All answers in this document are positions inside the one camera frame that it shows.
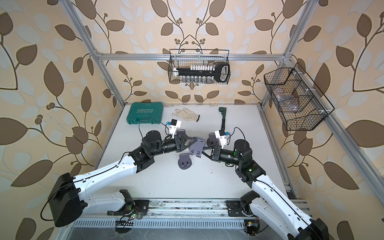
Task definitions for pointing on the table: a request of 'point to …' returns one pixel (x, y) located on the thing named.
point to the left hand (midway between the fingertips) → (194, 139)
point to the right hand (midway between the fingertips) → (199, 151)
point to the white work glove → (186, 114)
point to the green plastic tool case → (145, 112)
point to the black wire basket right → (301, 105)
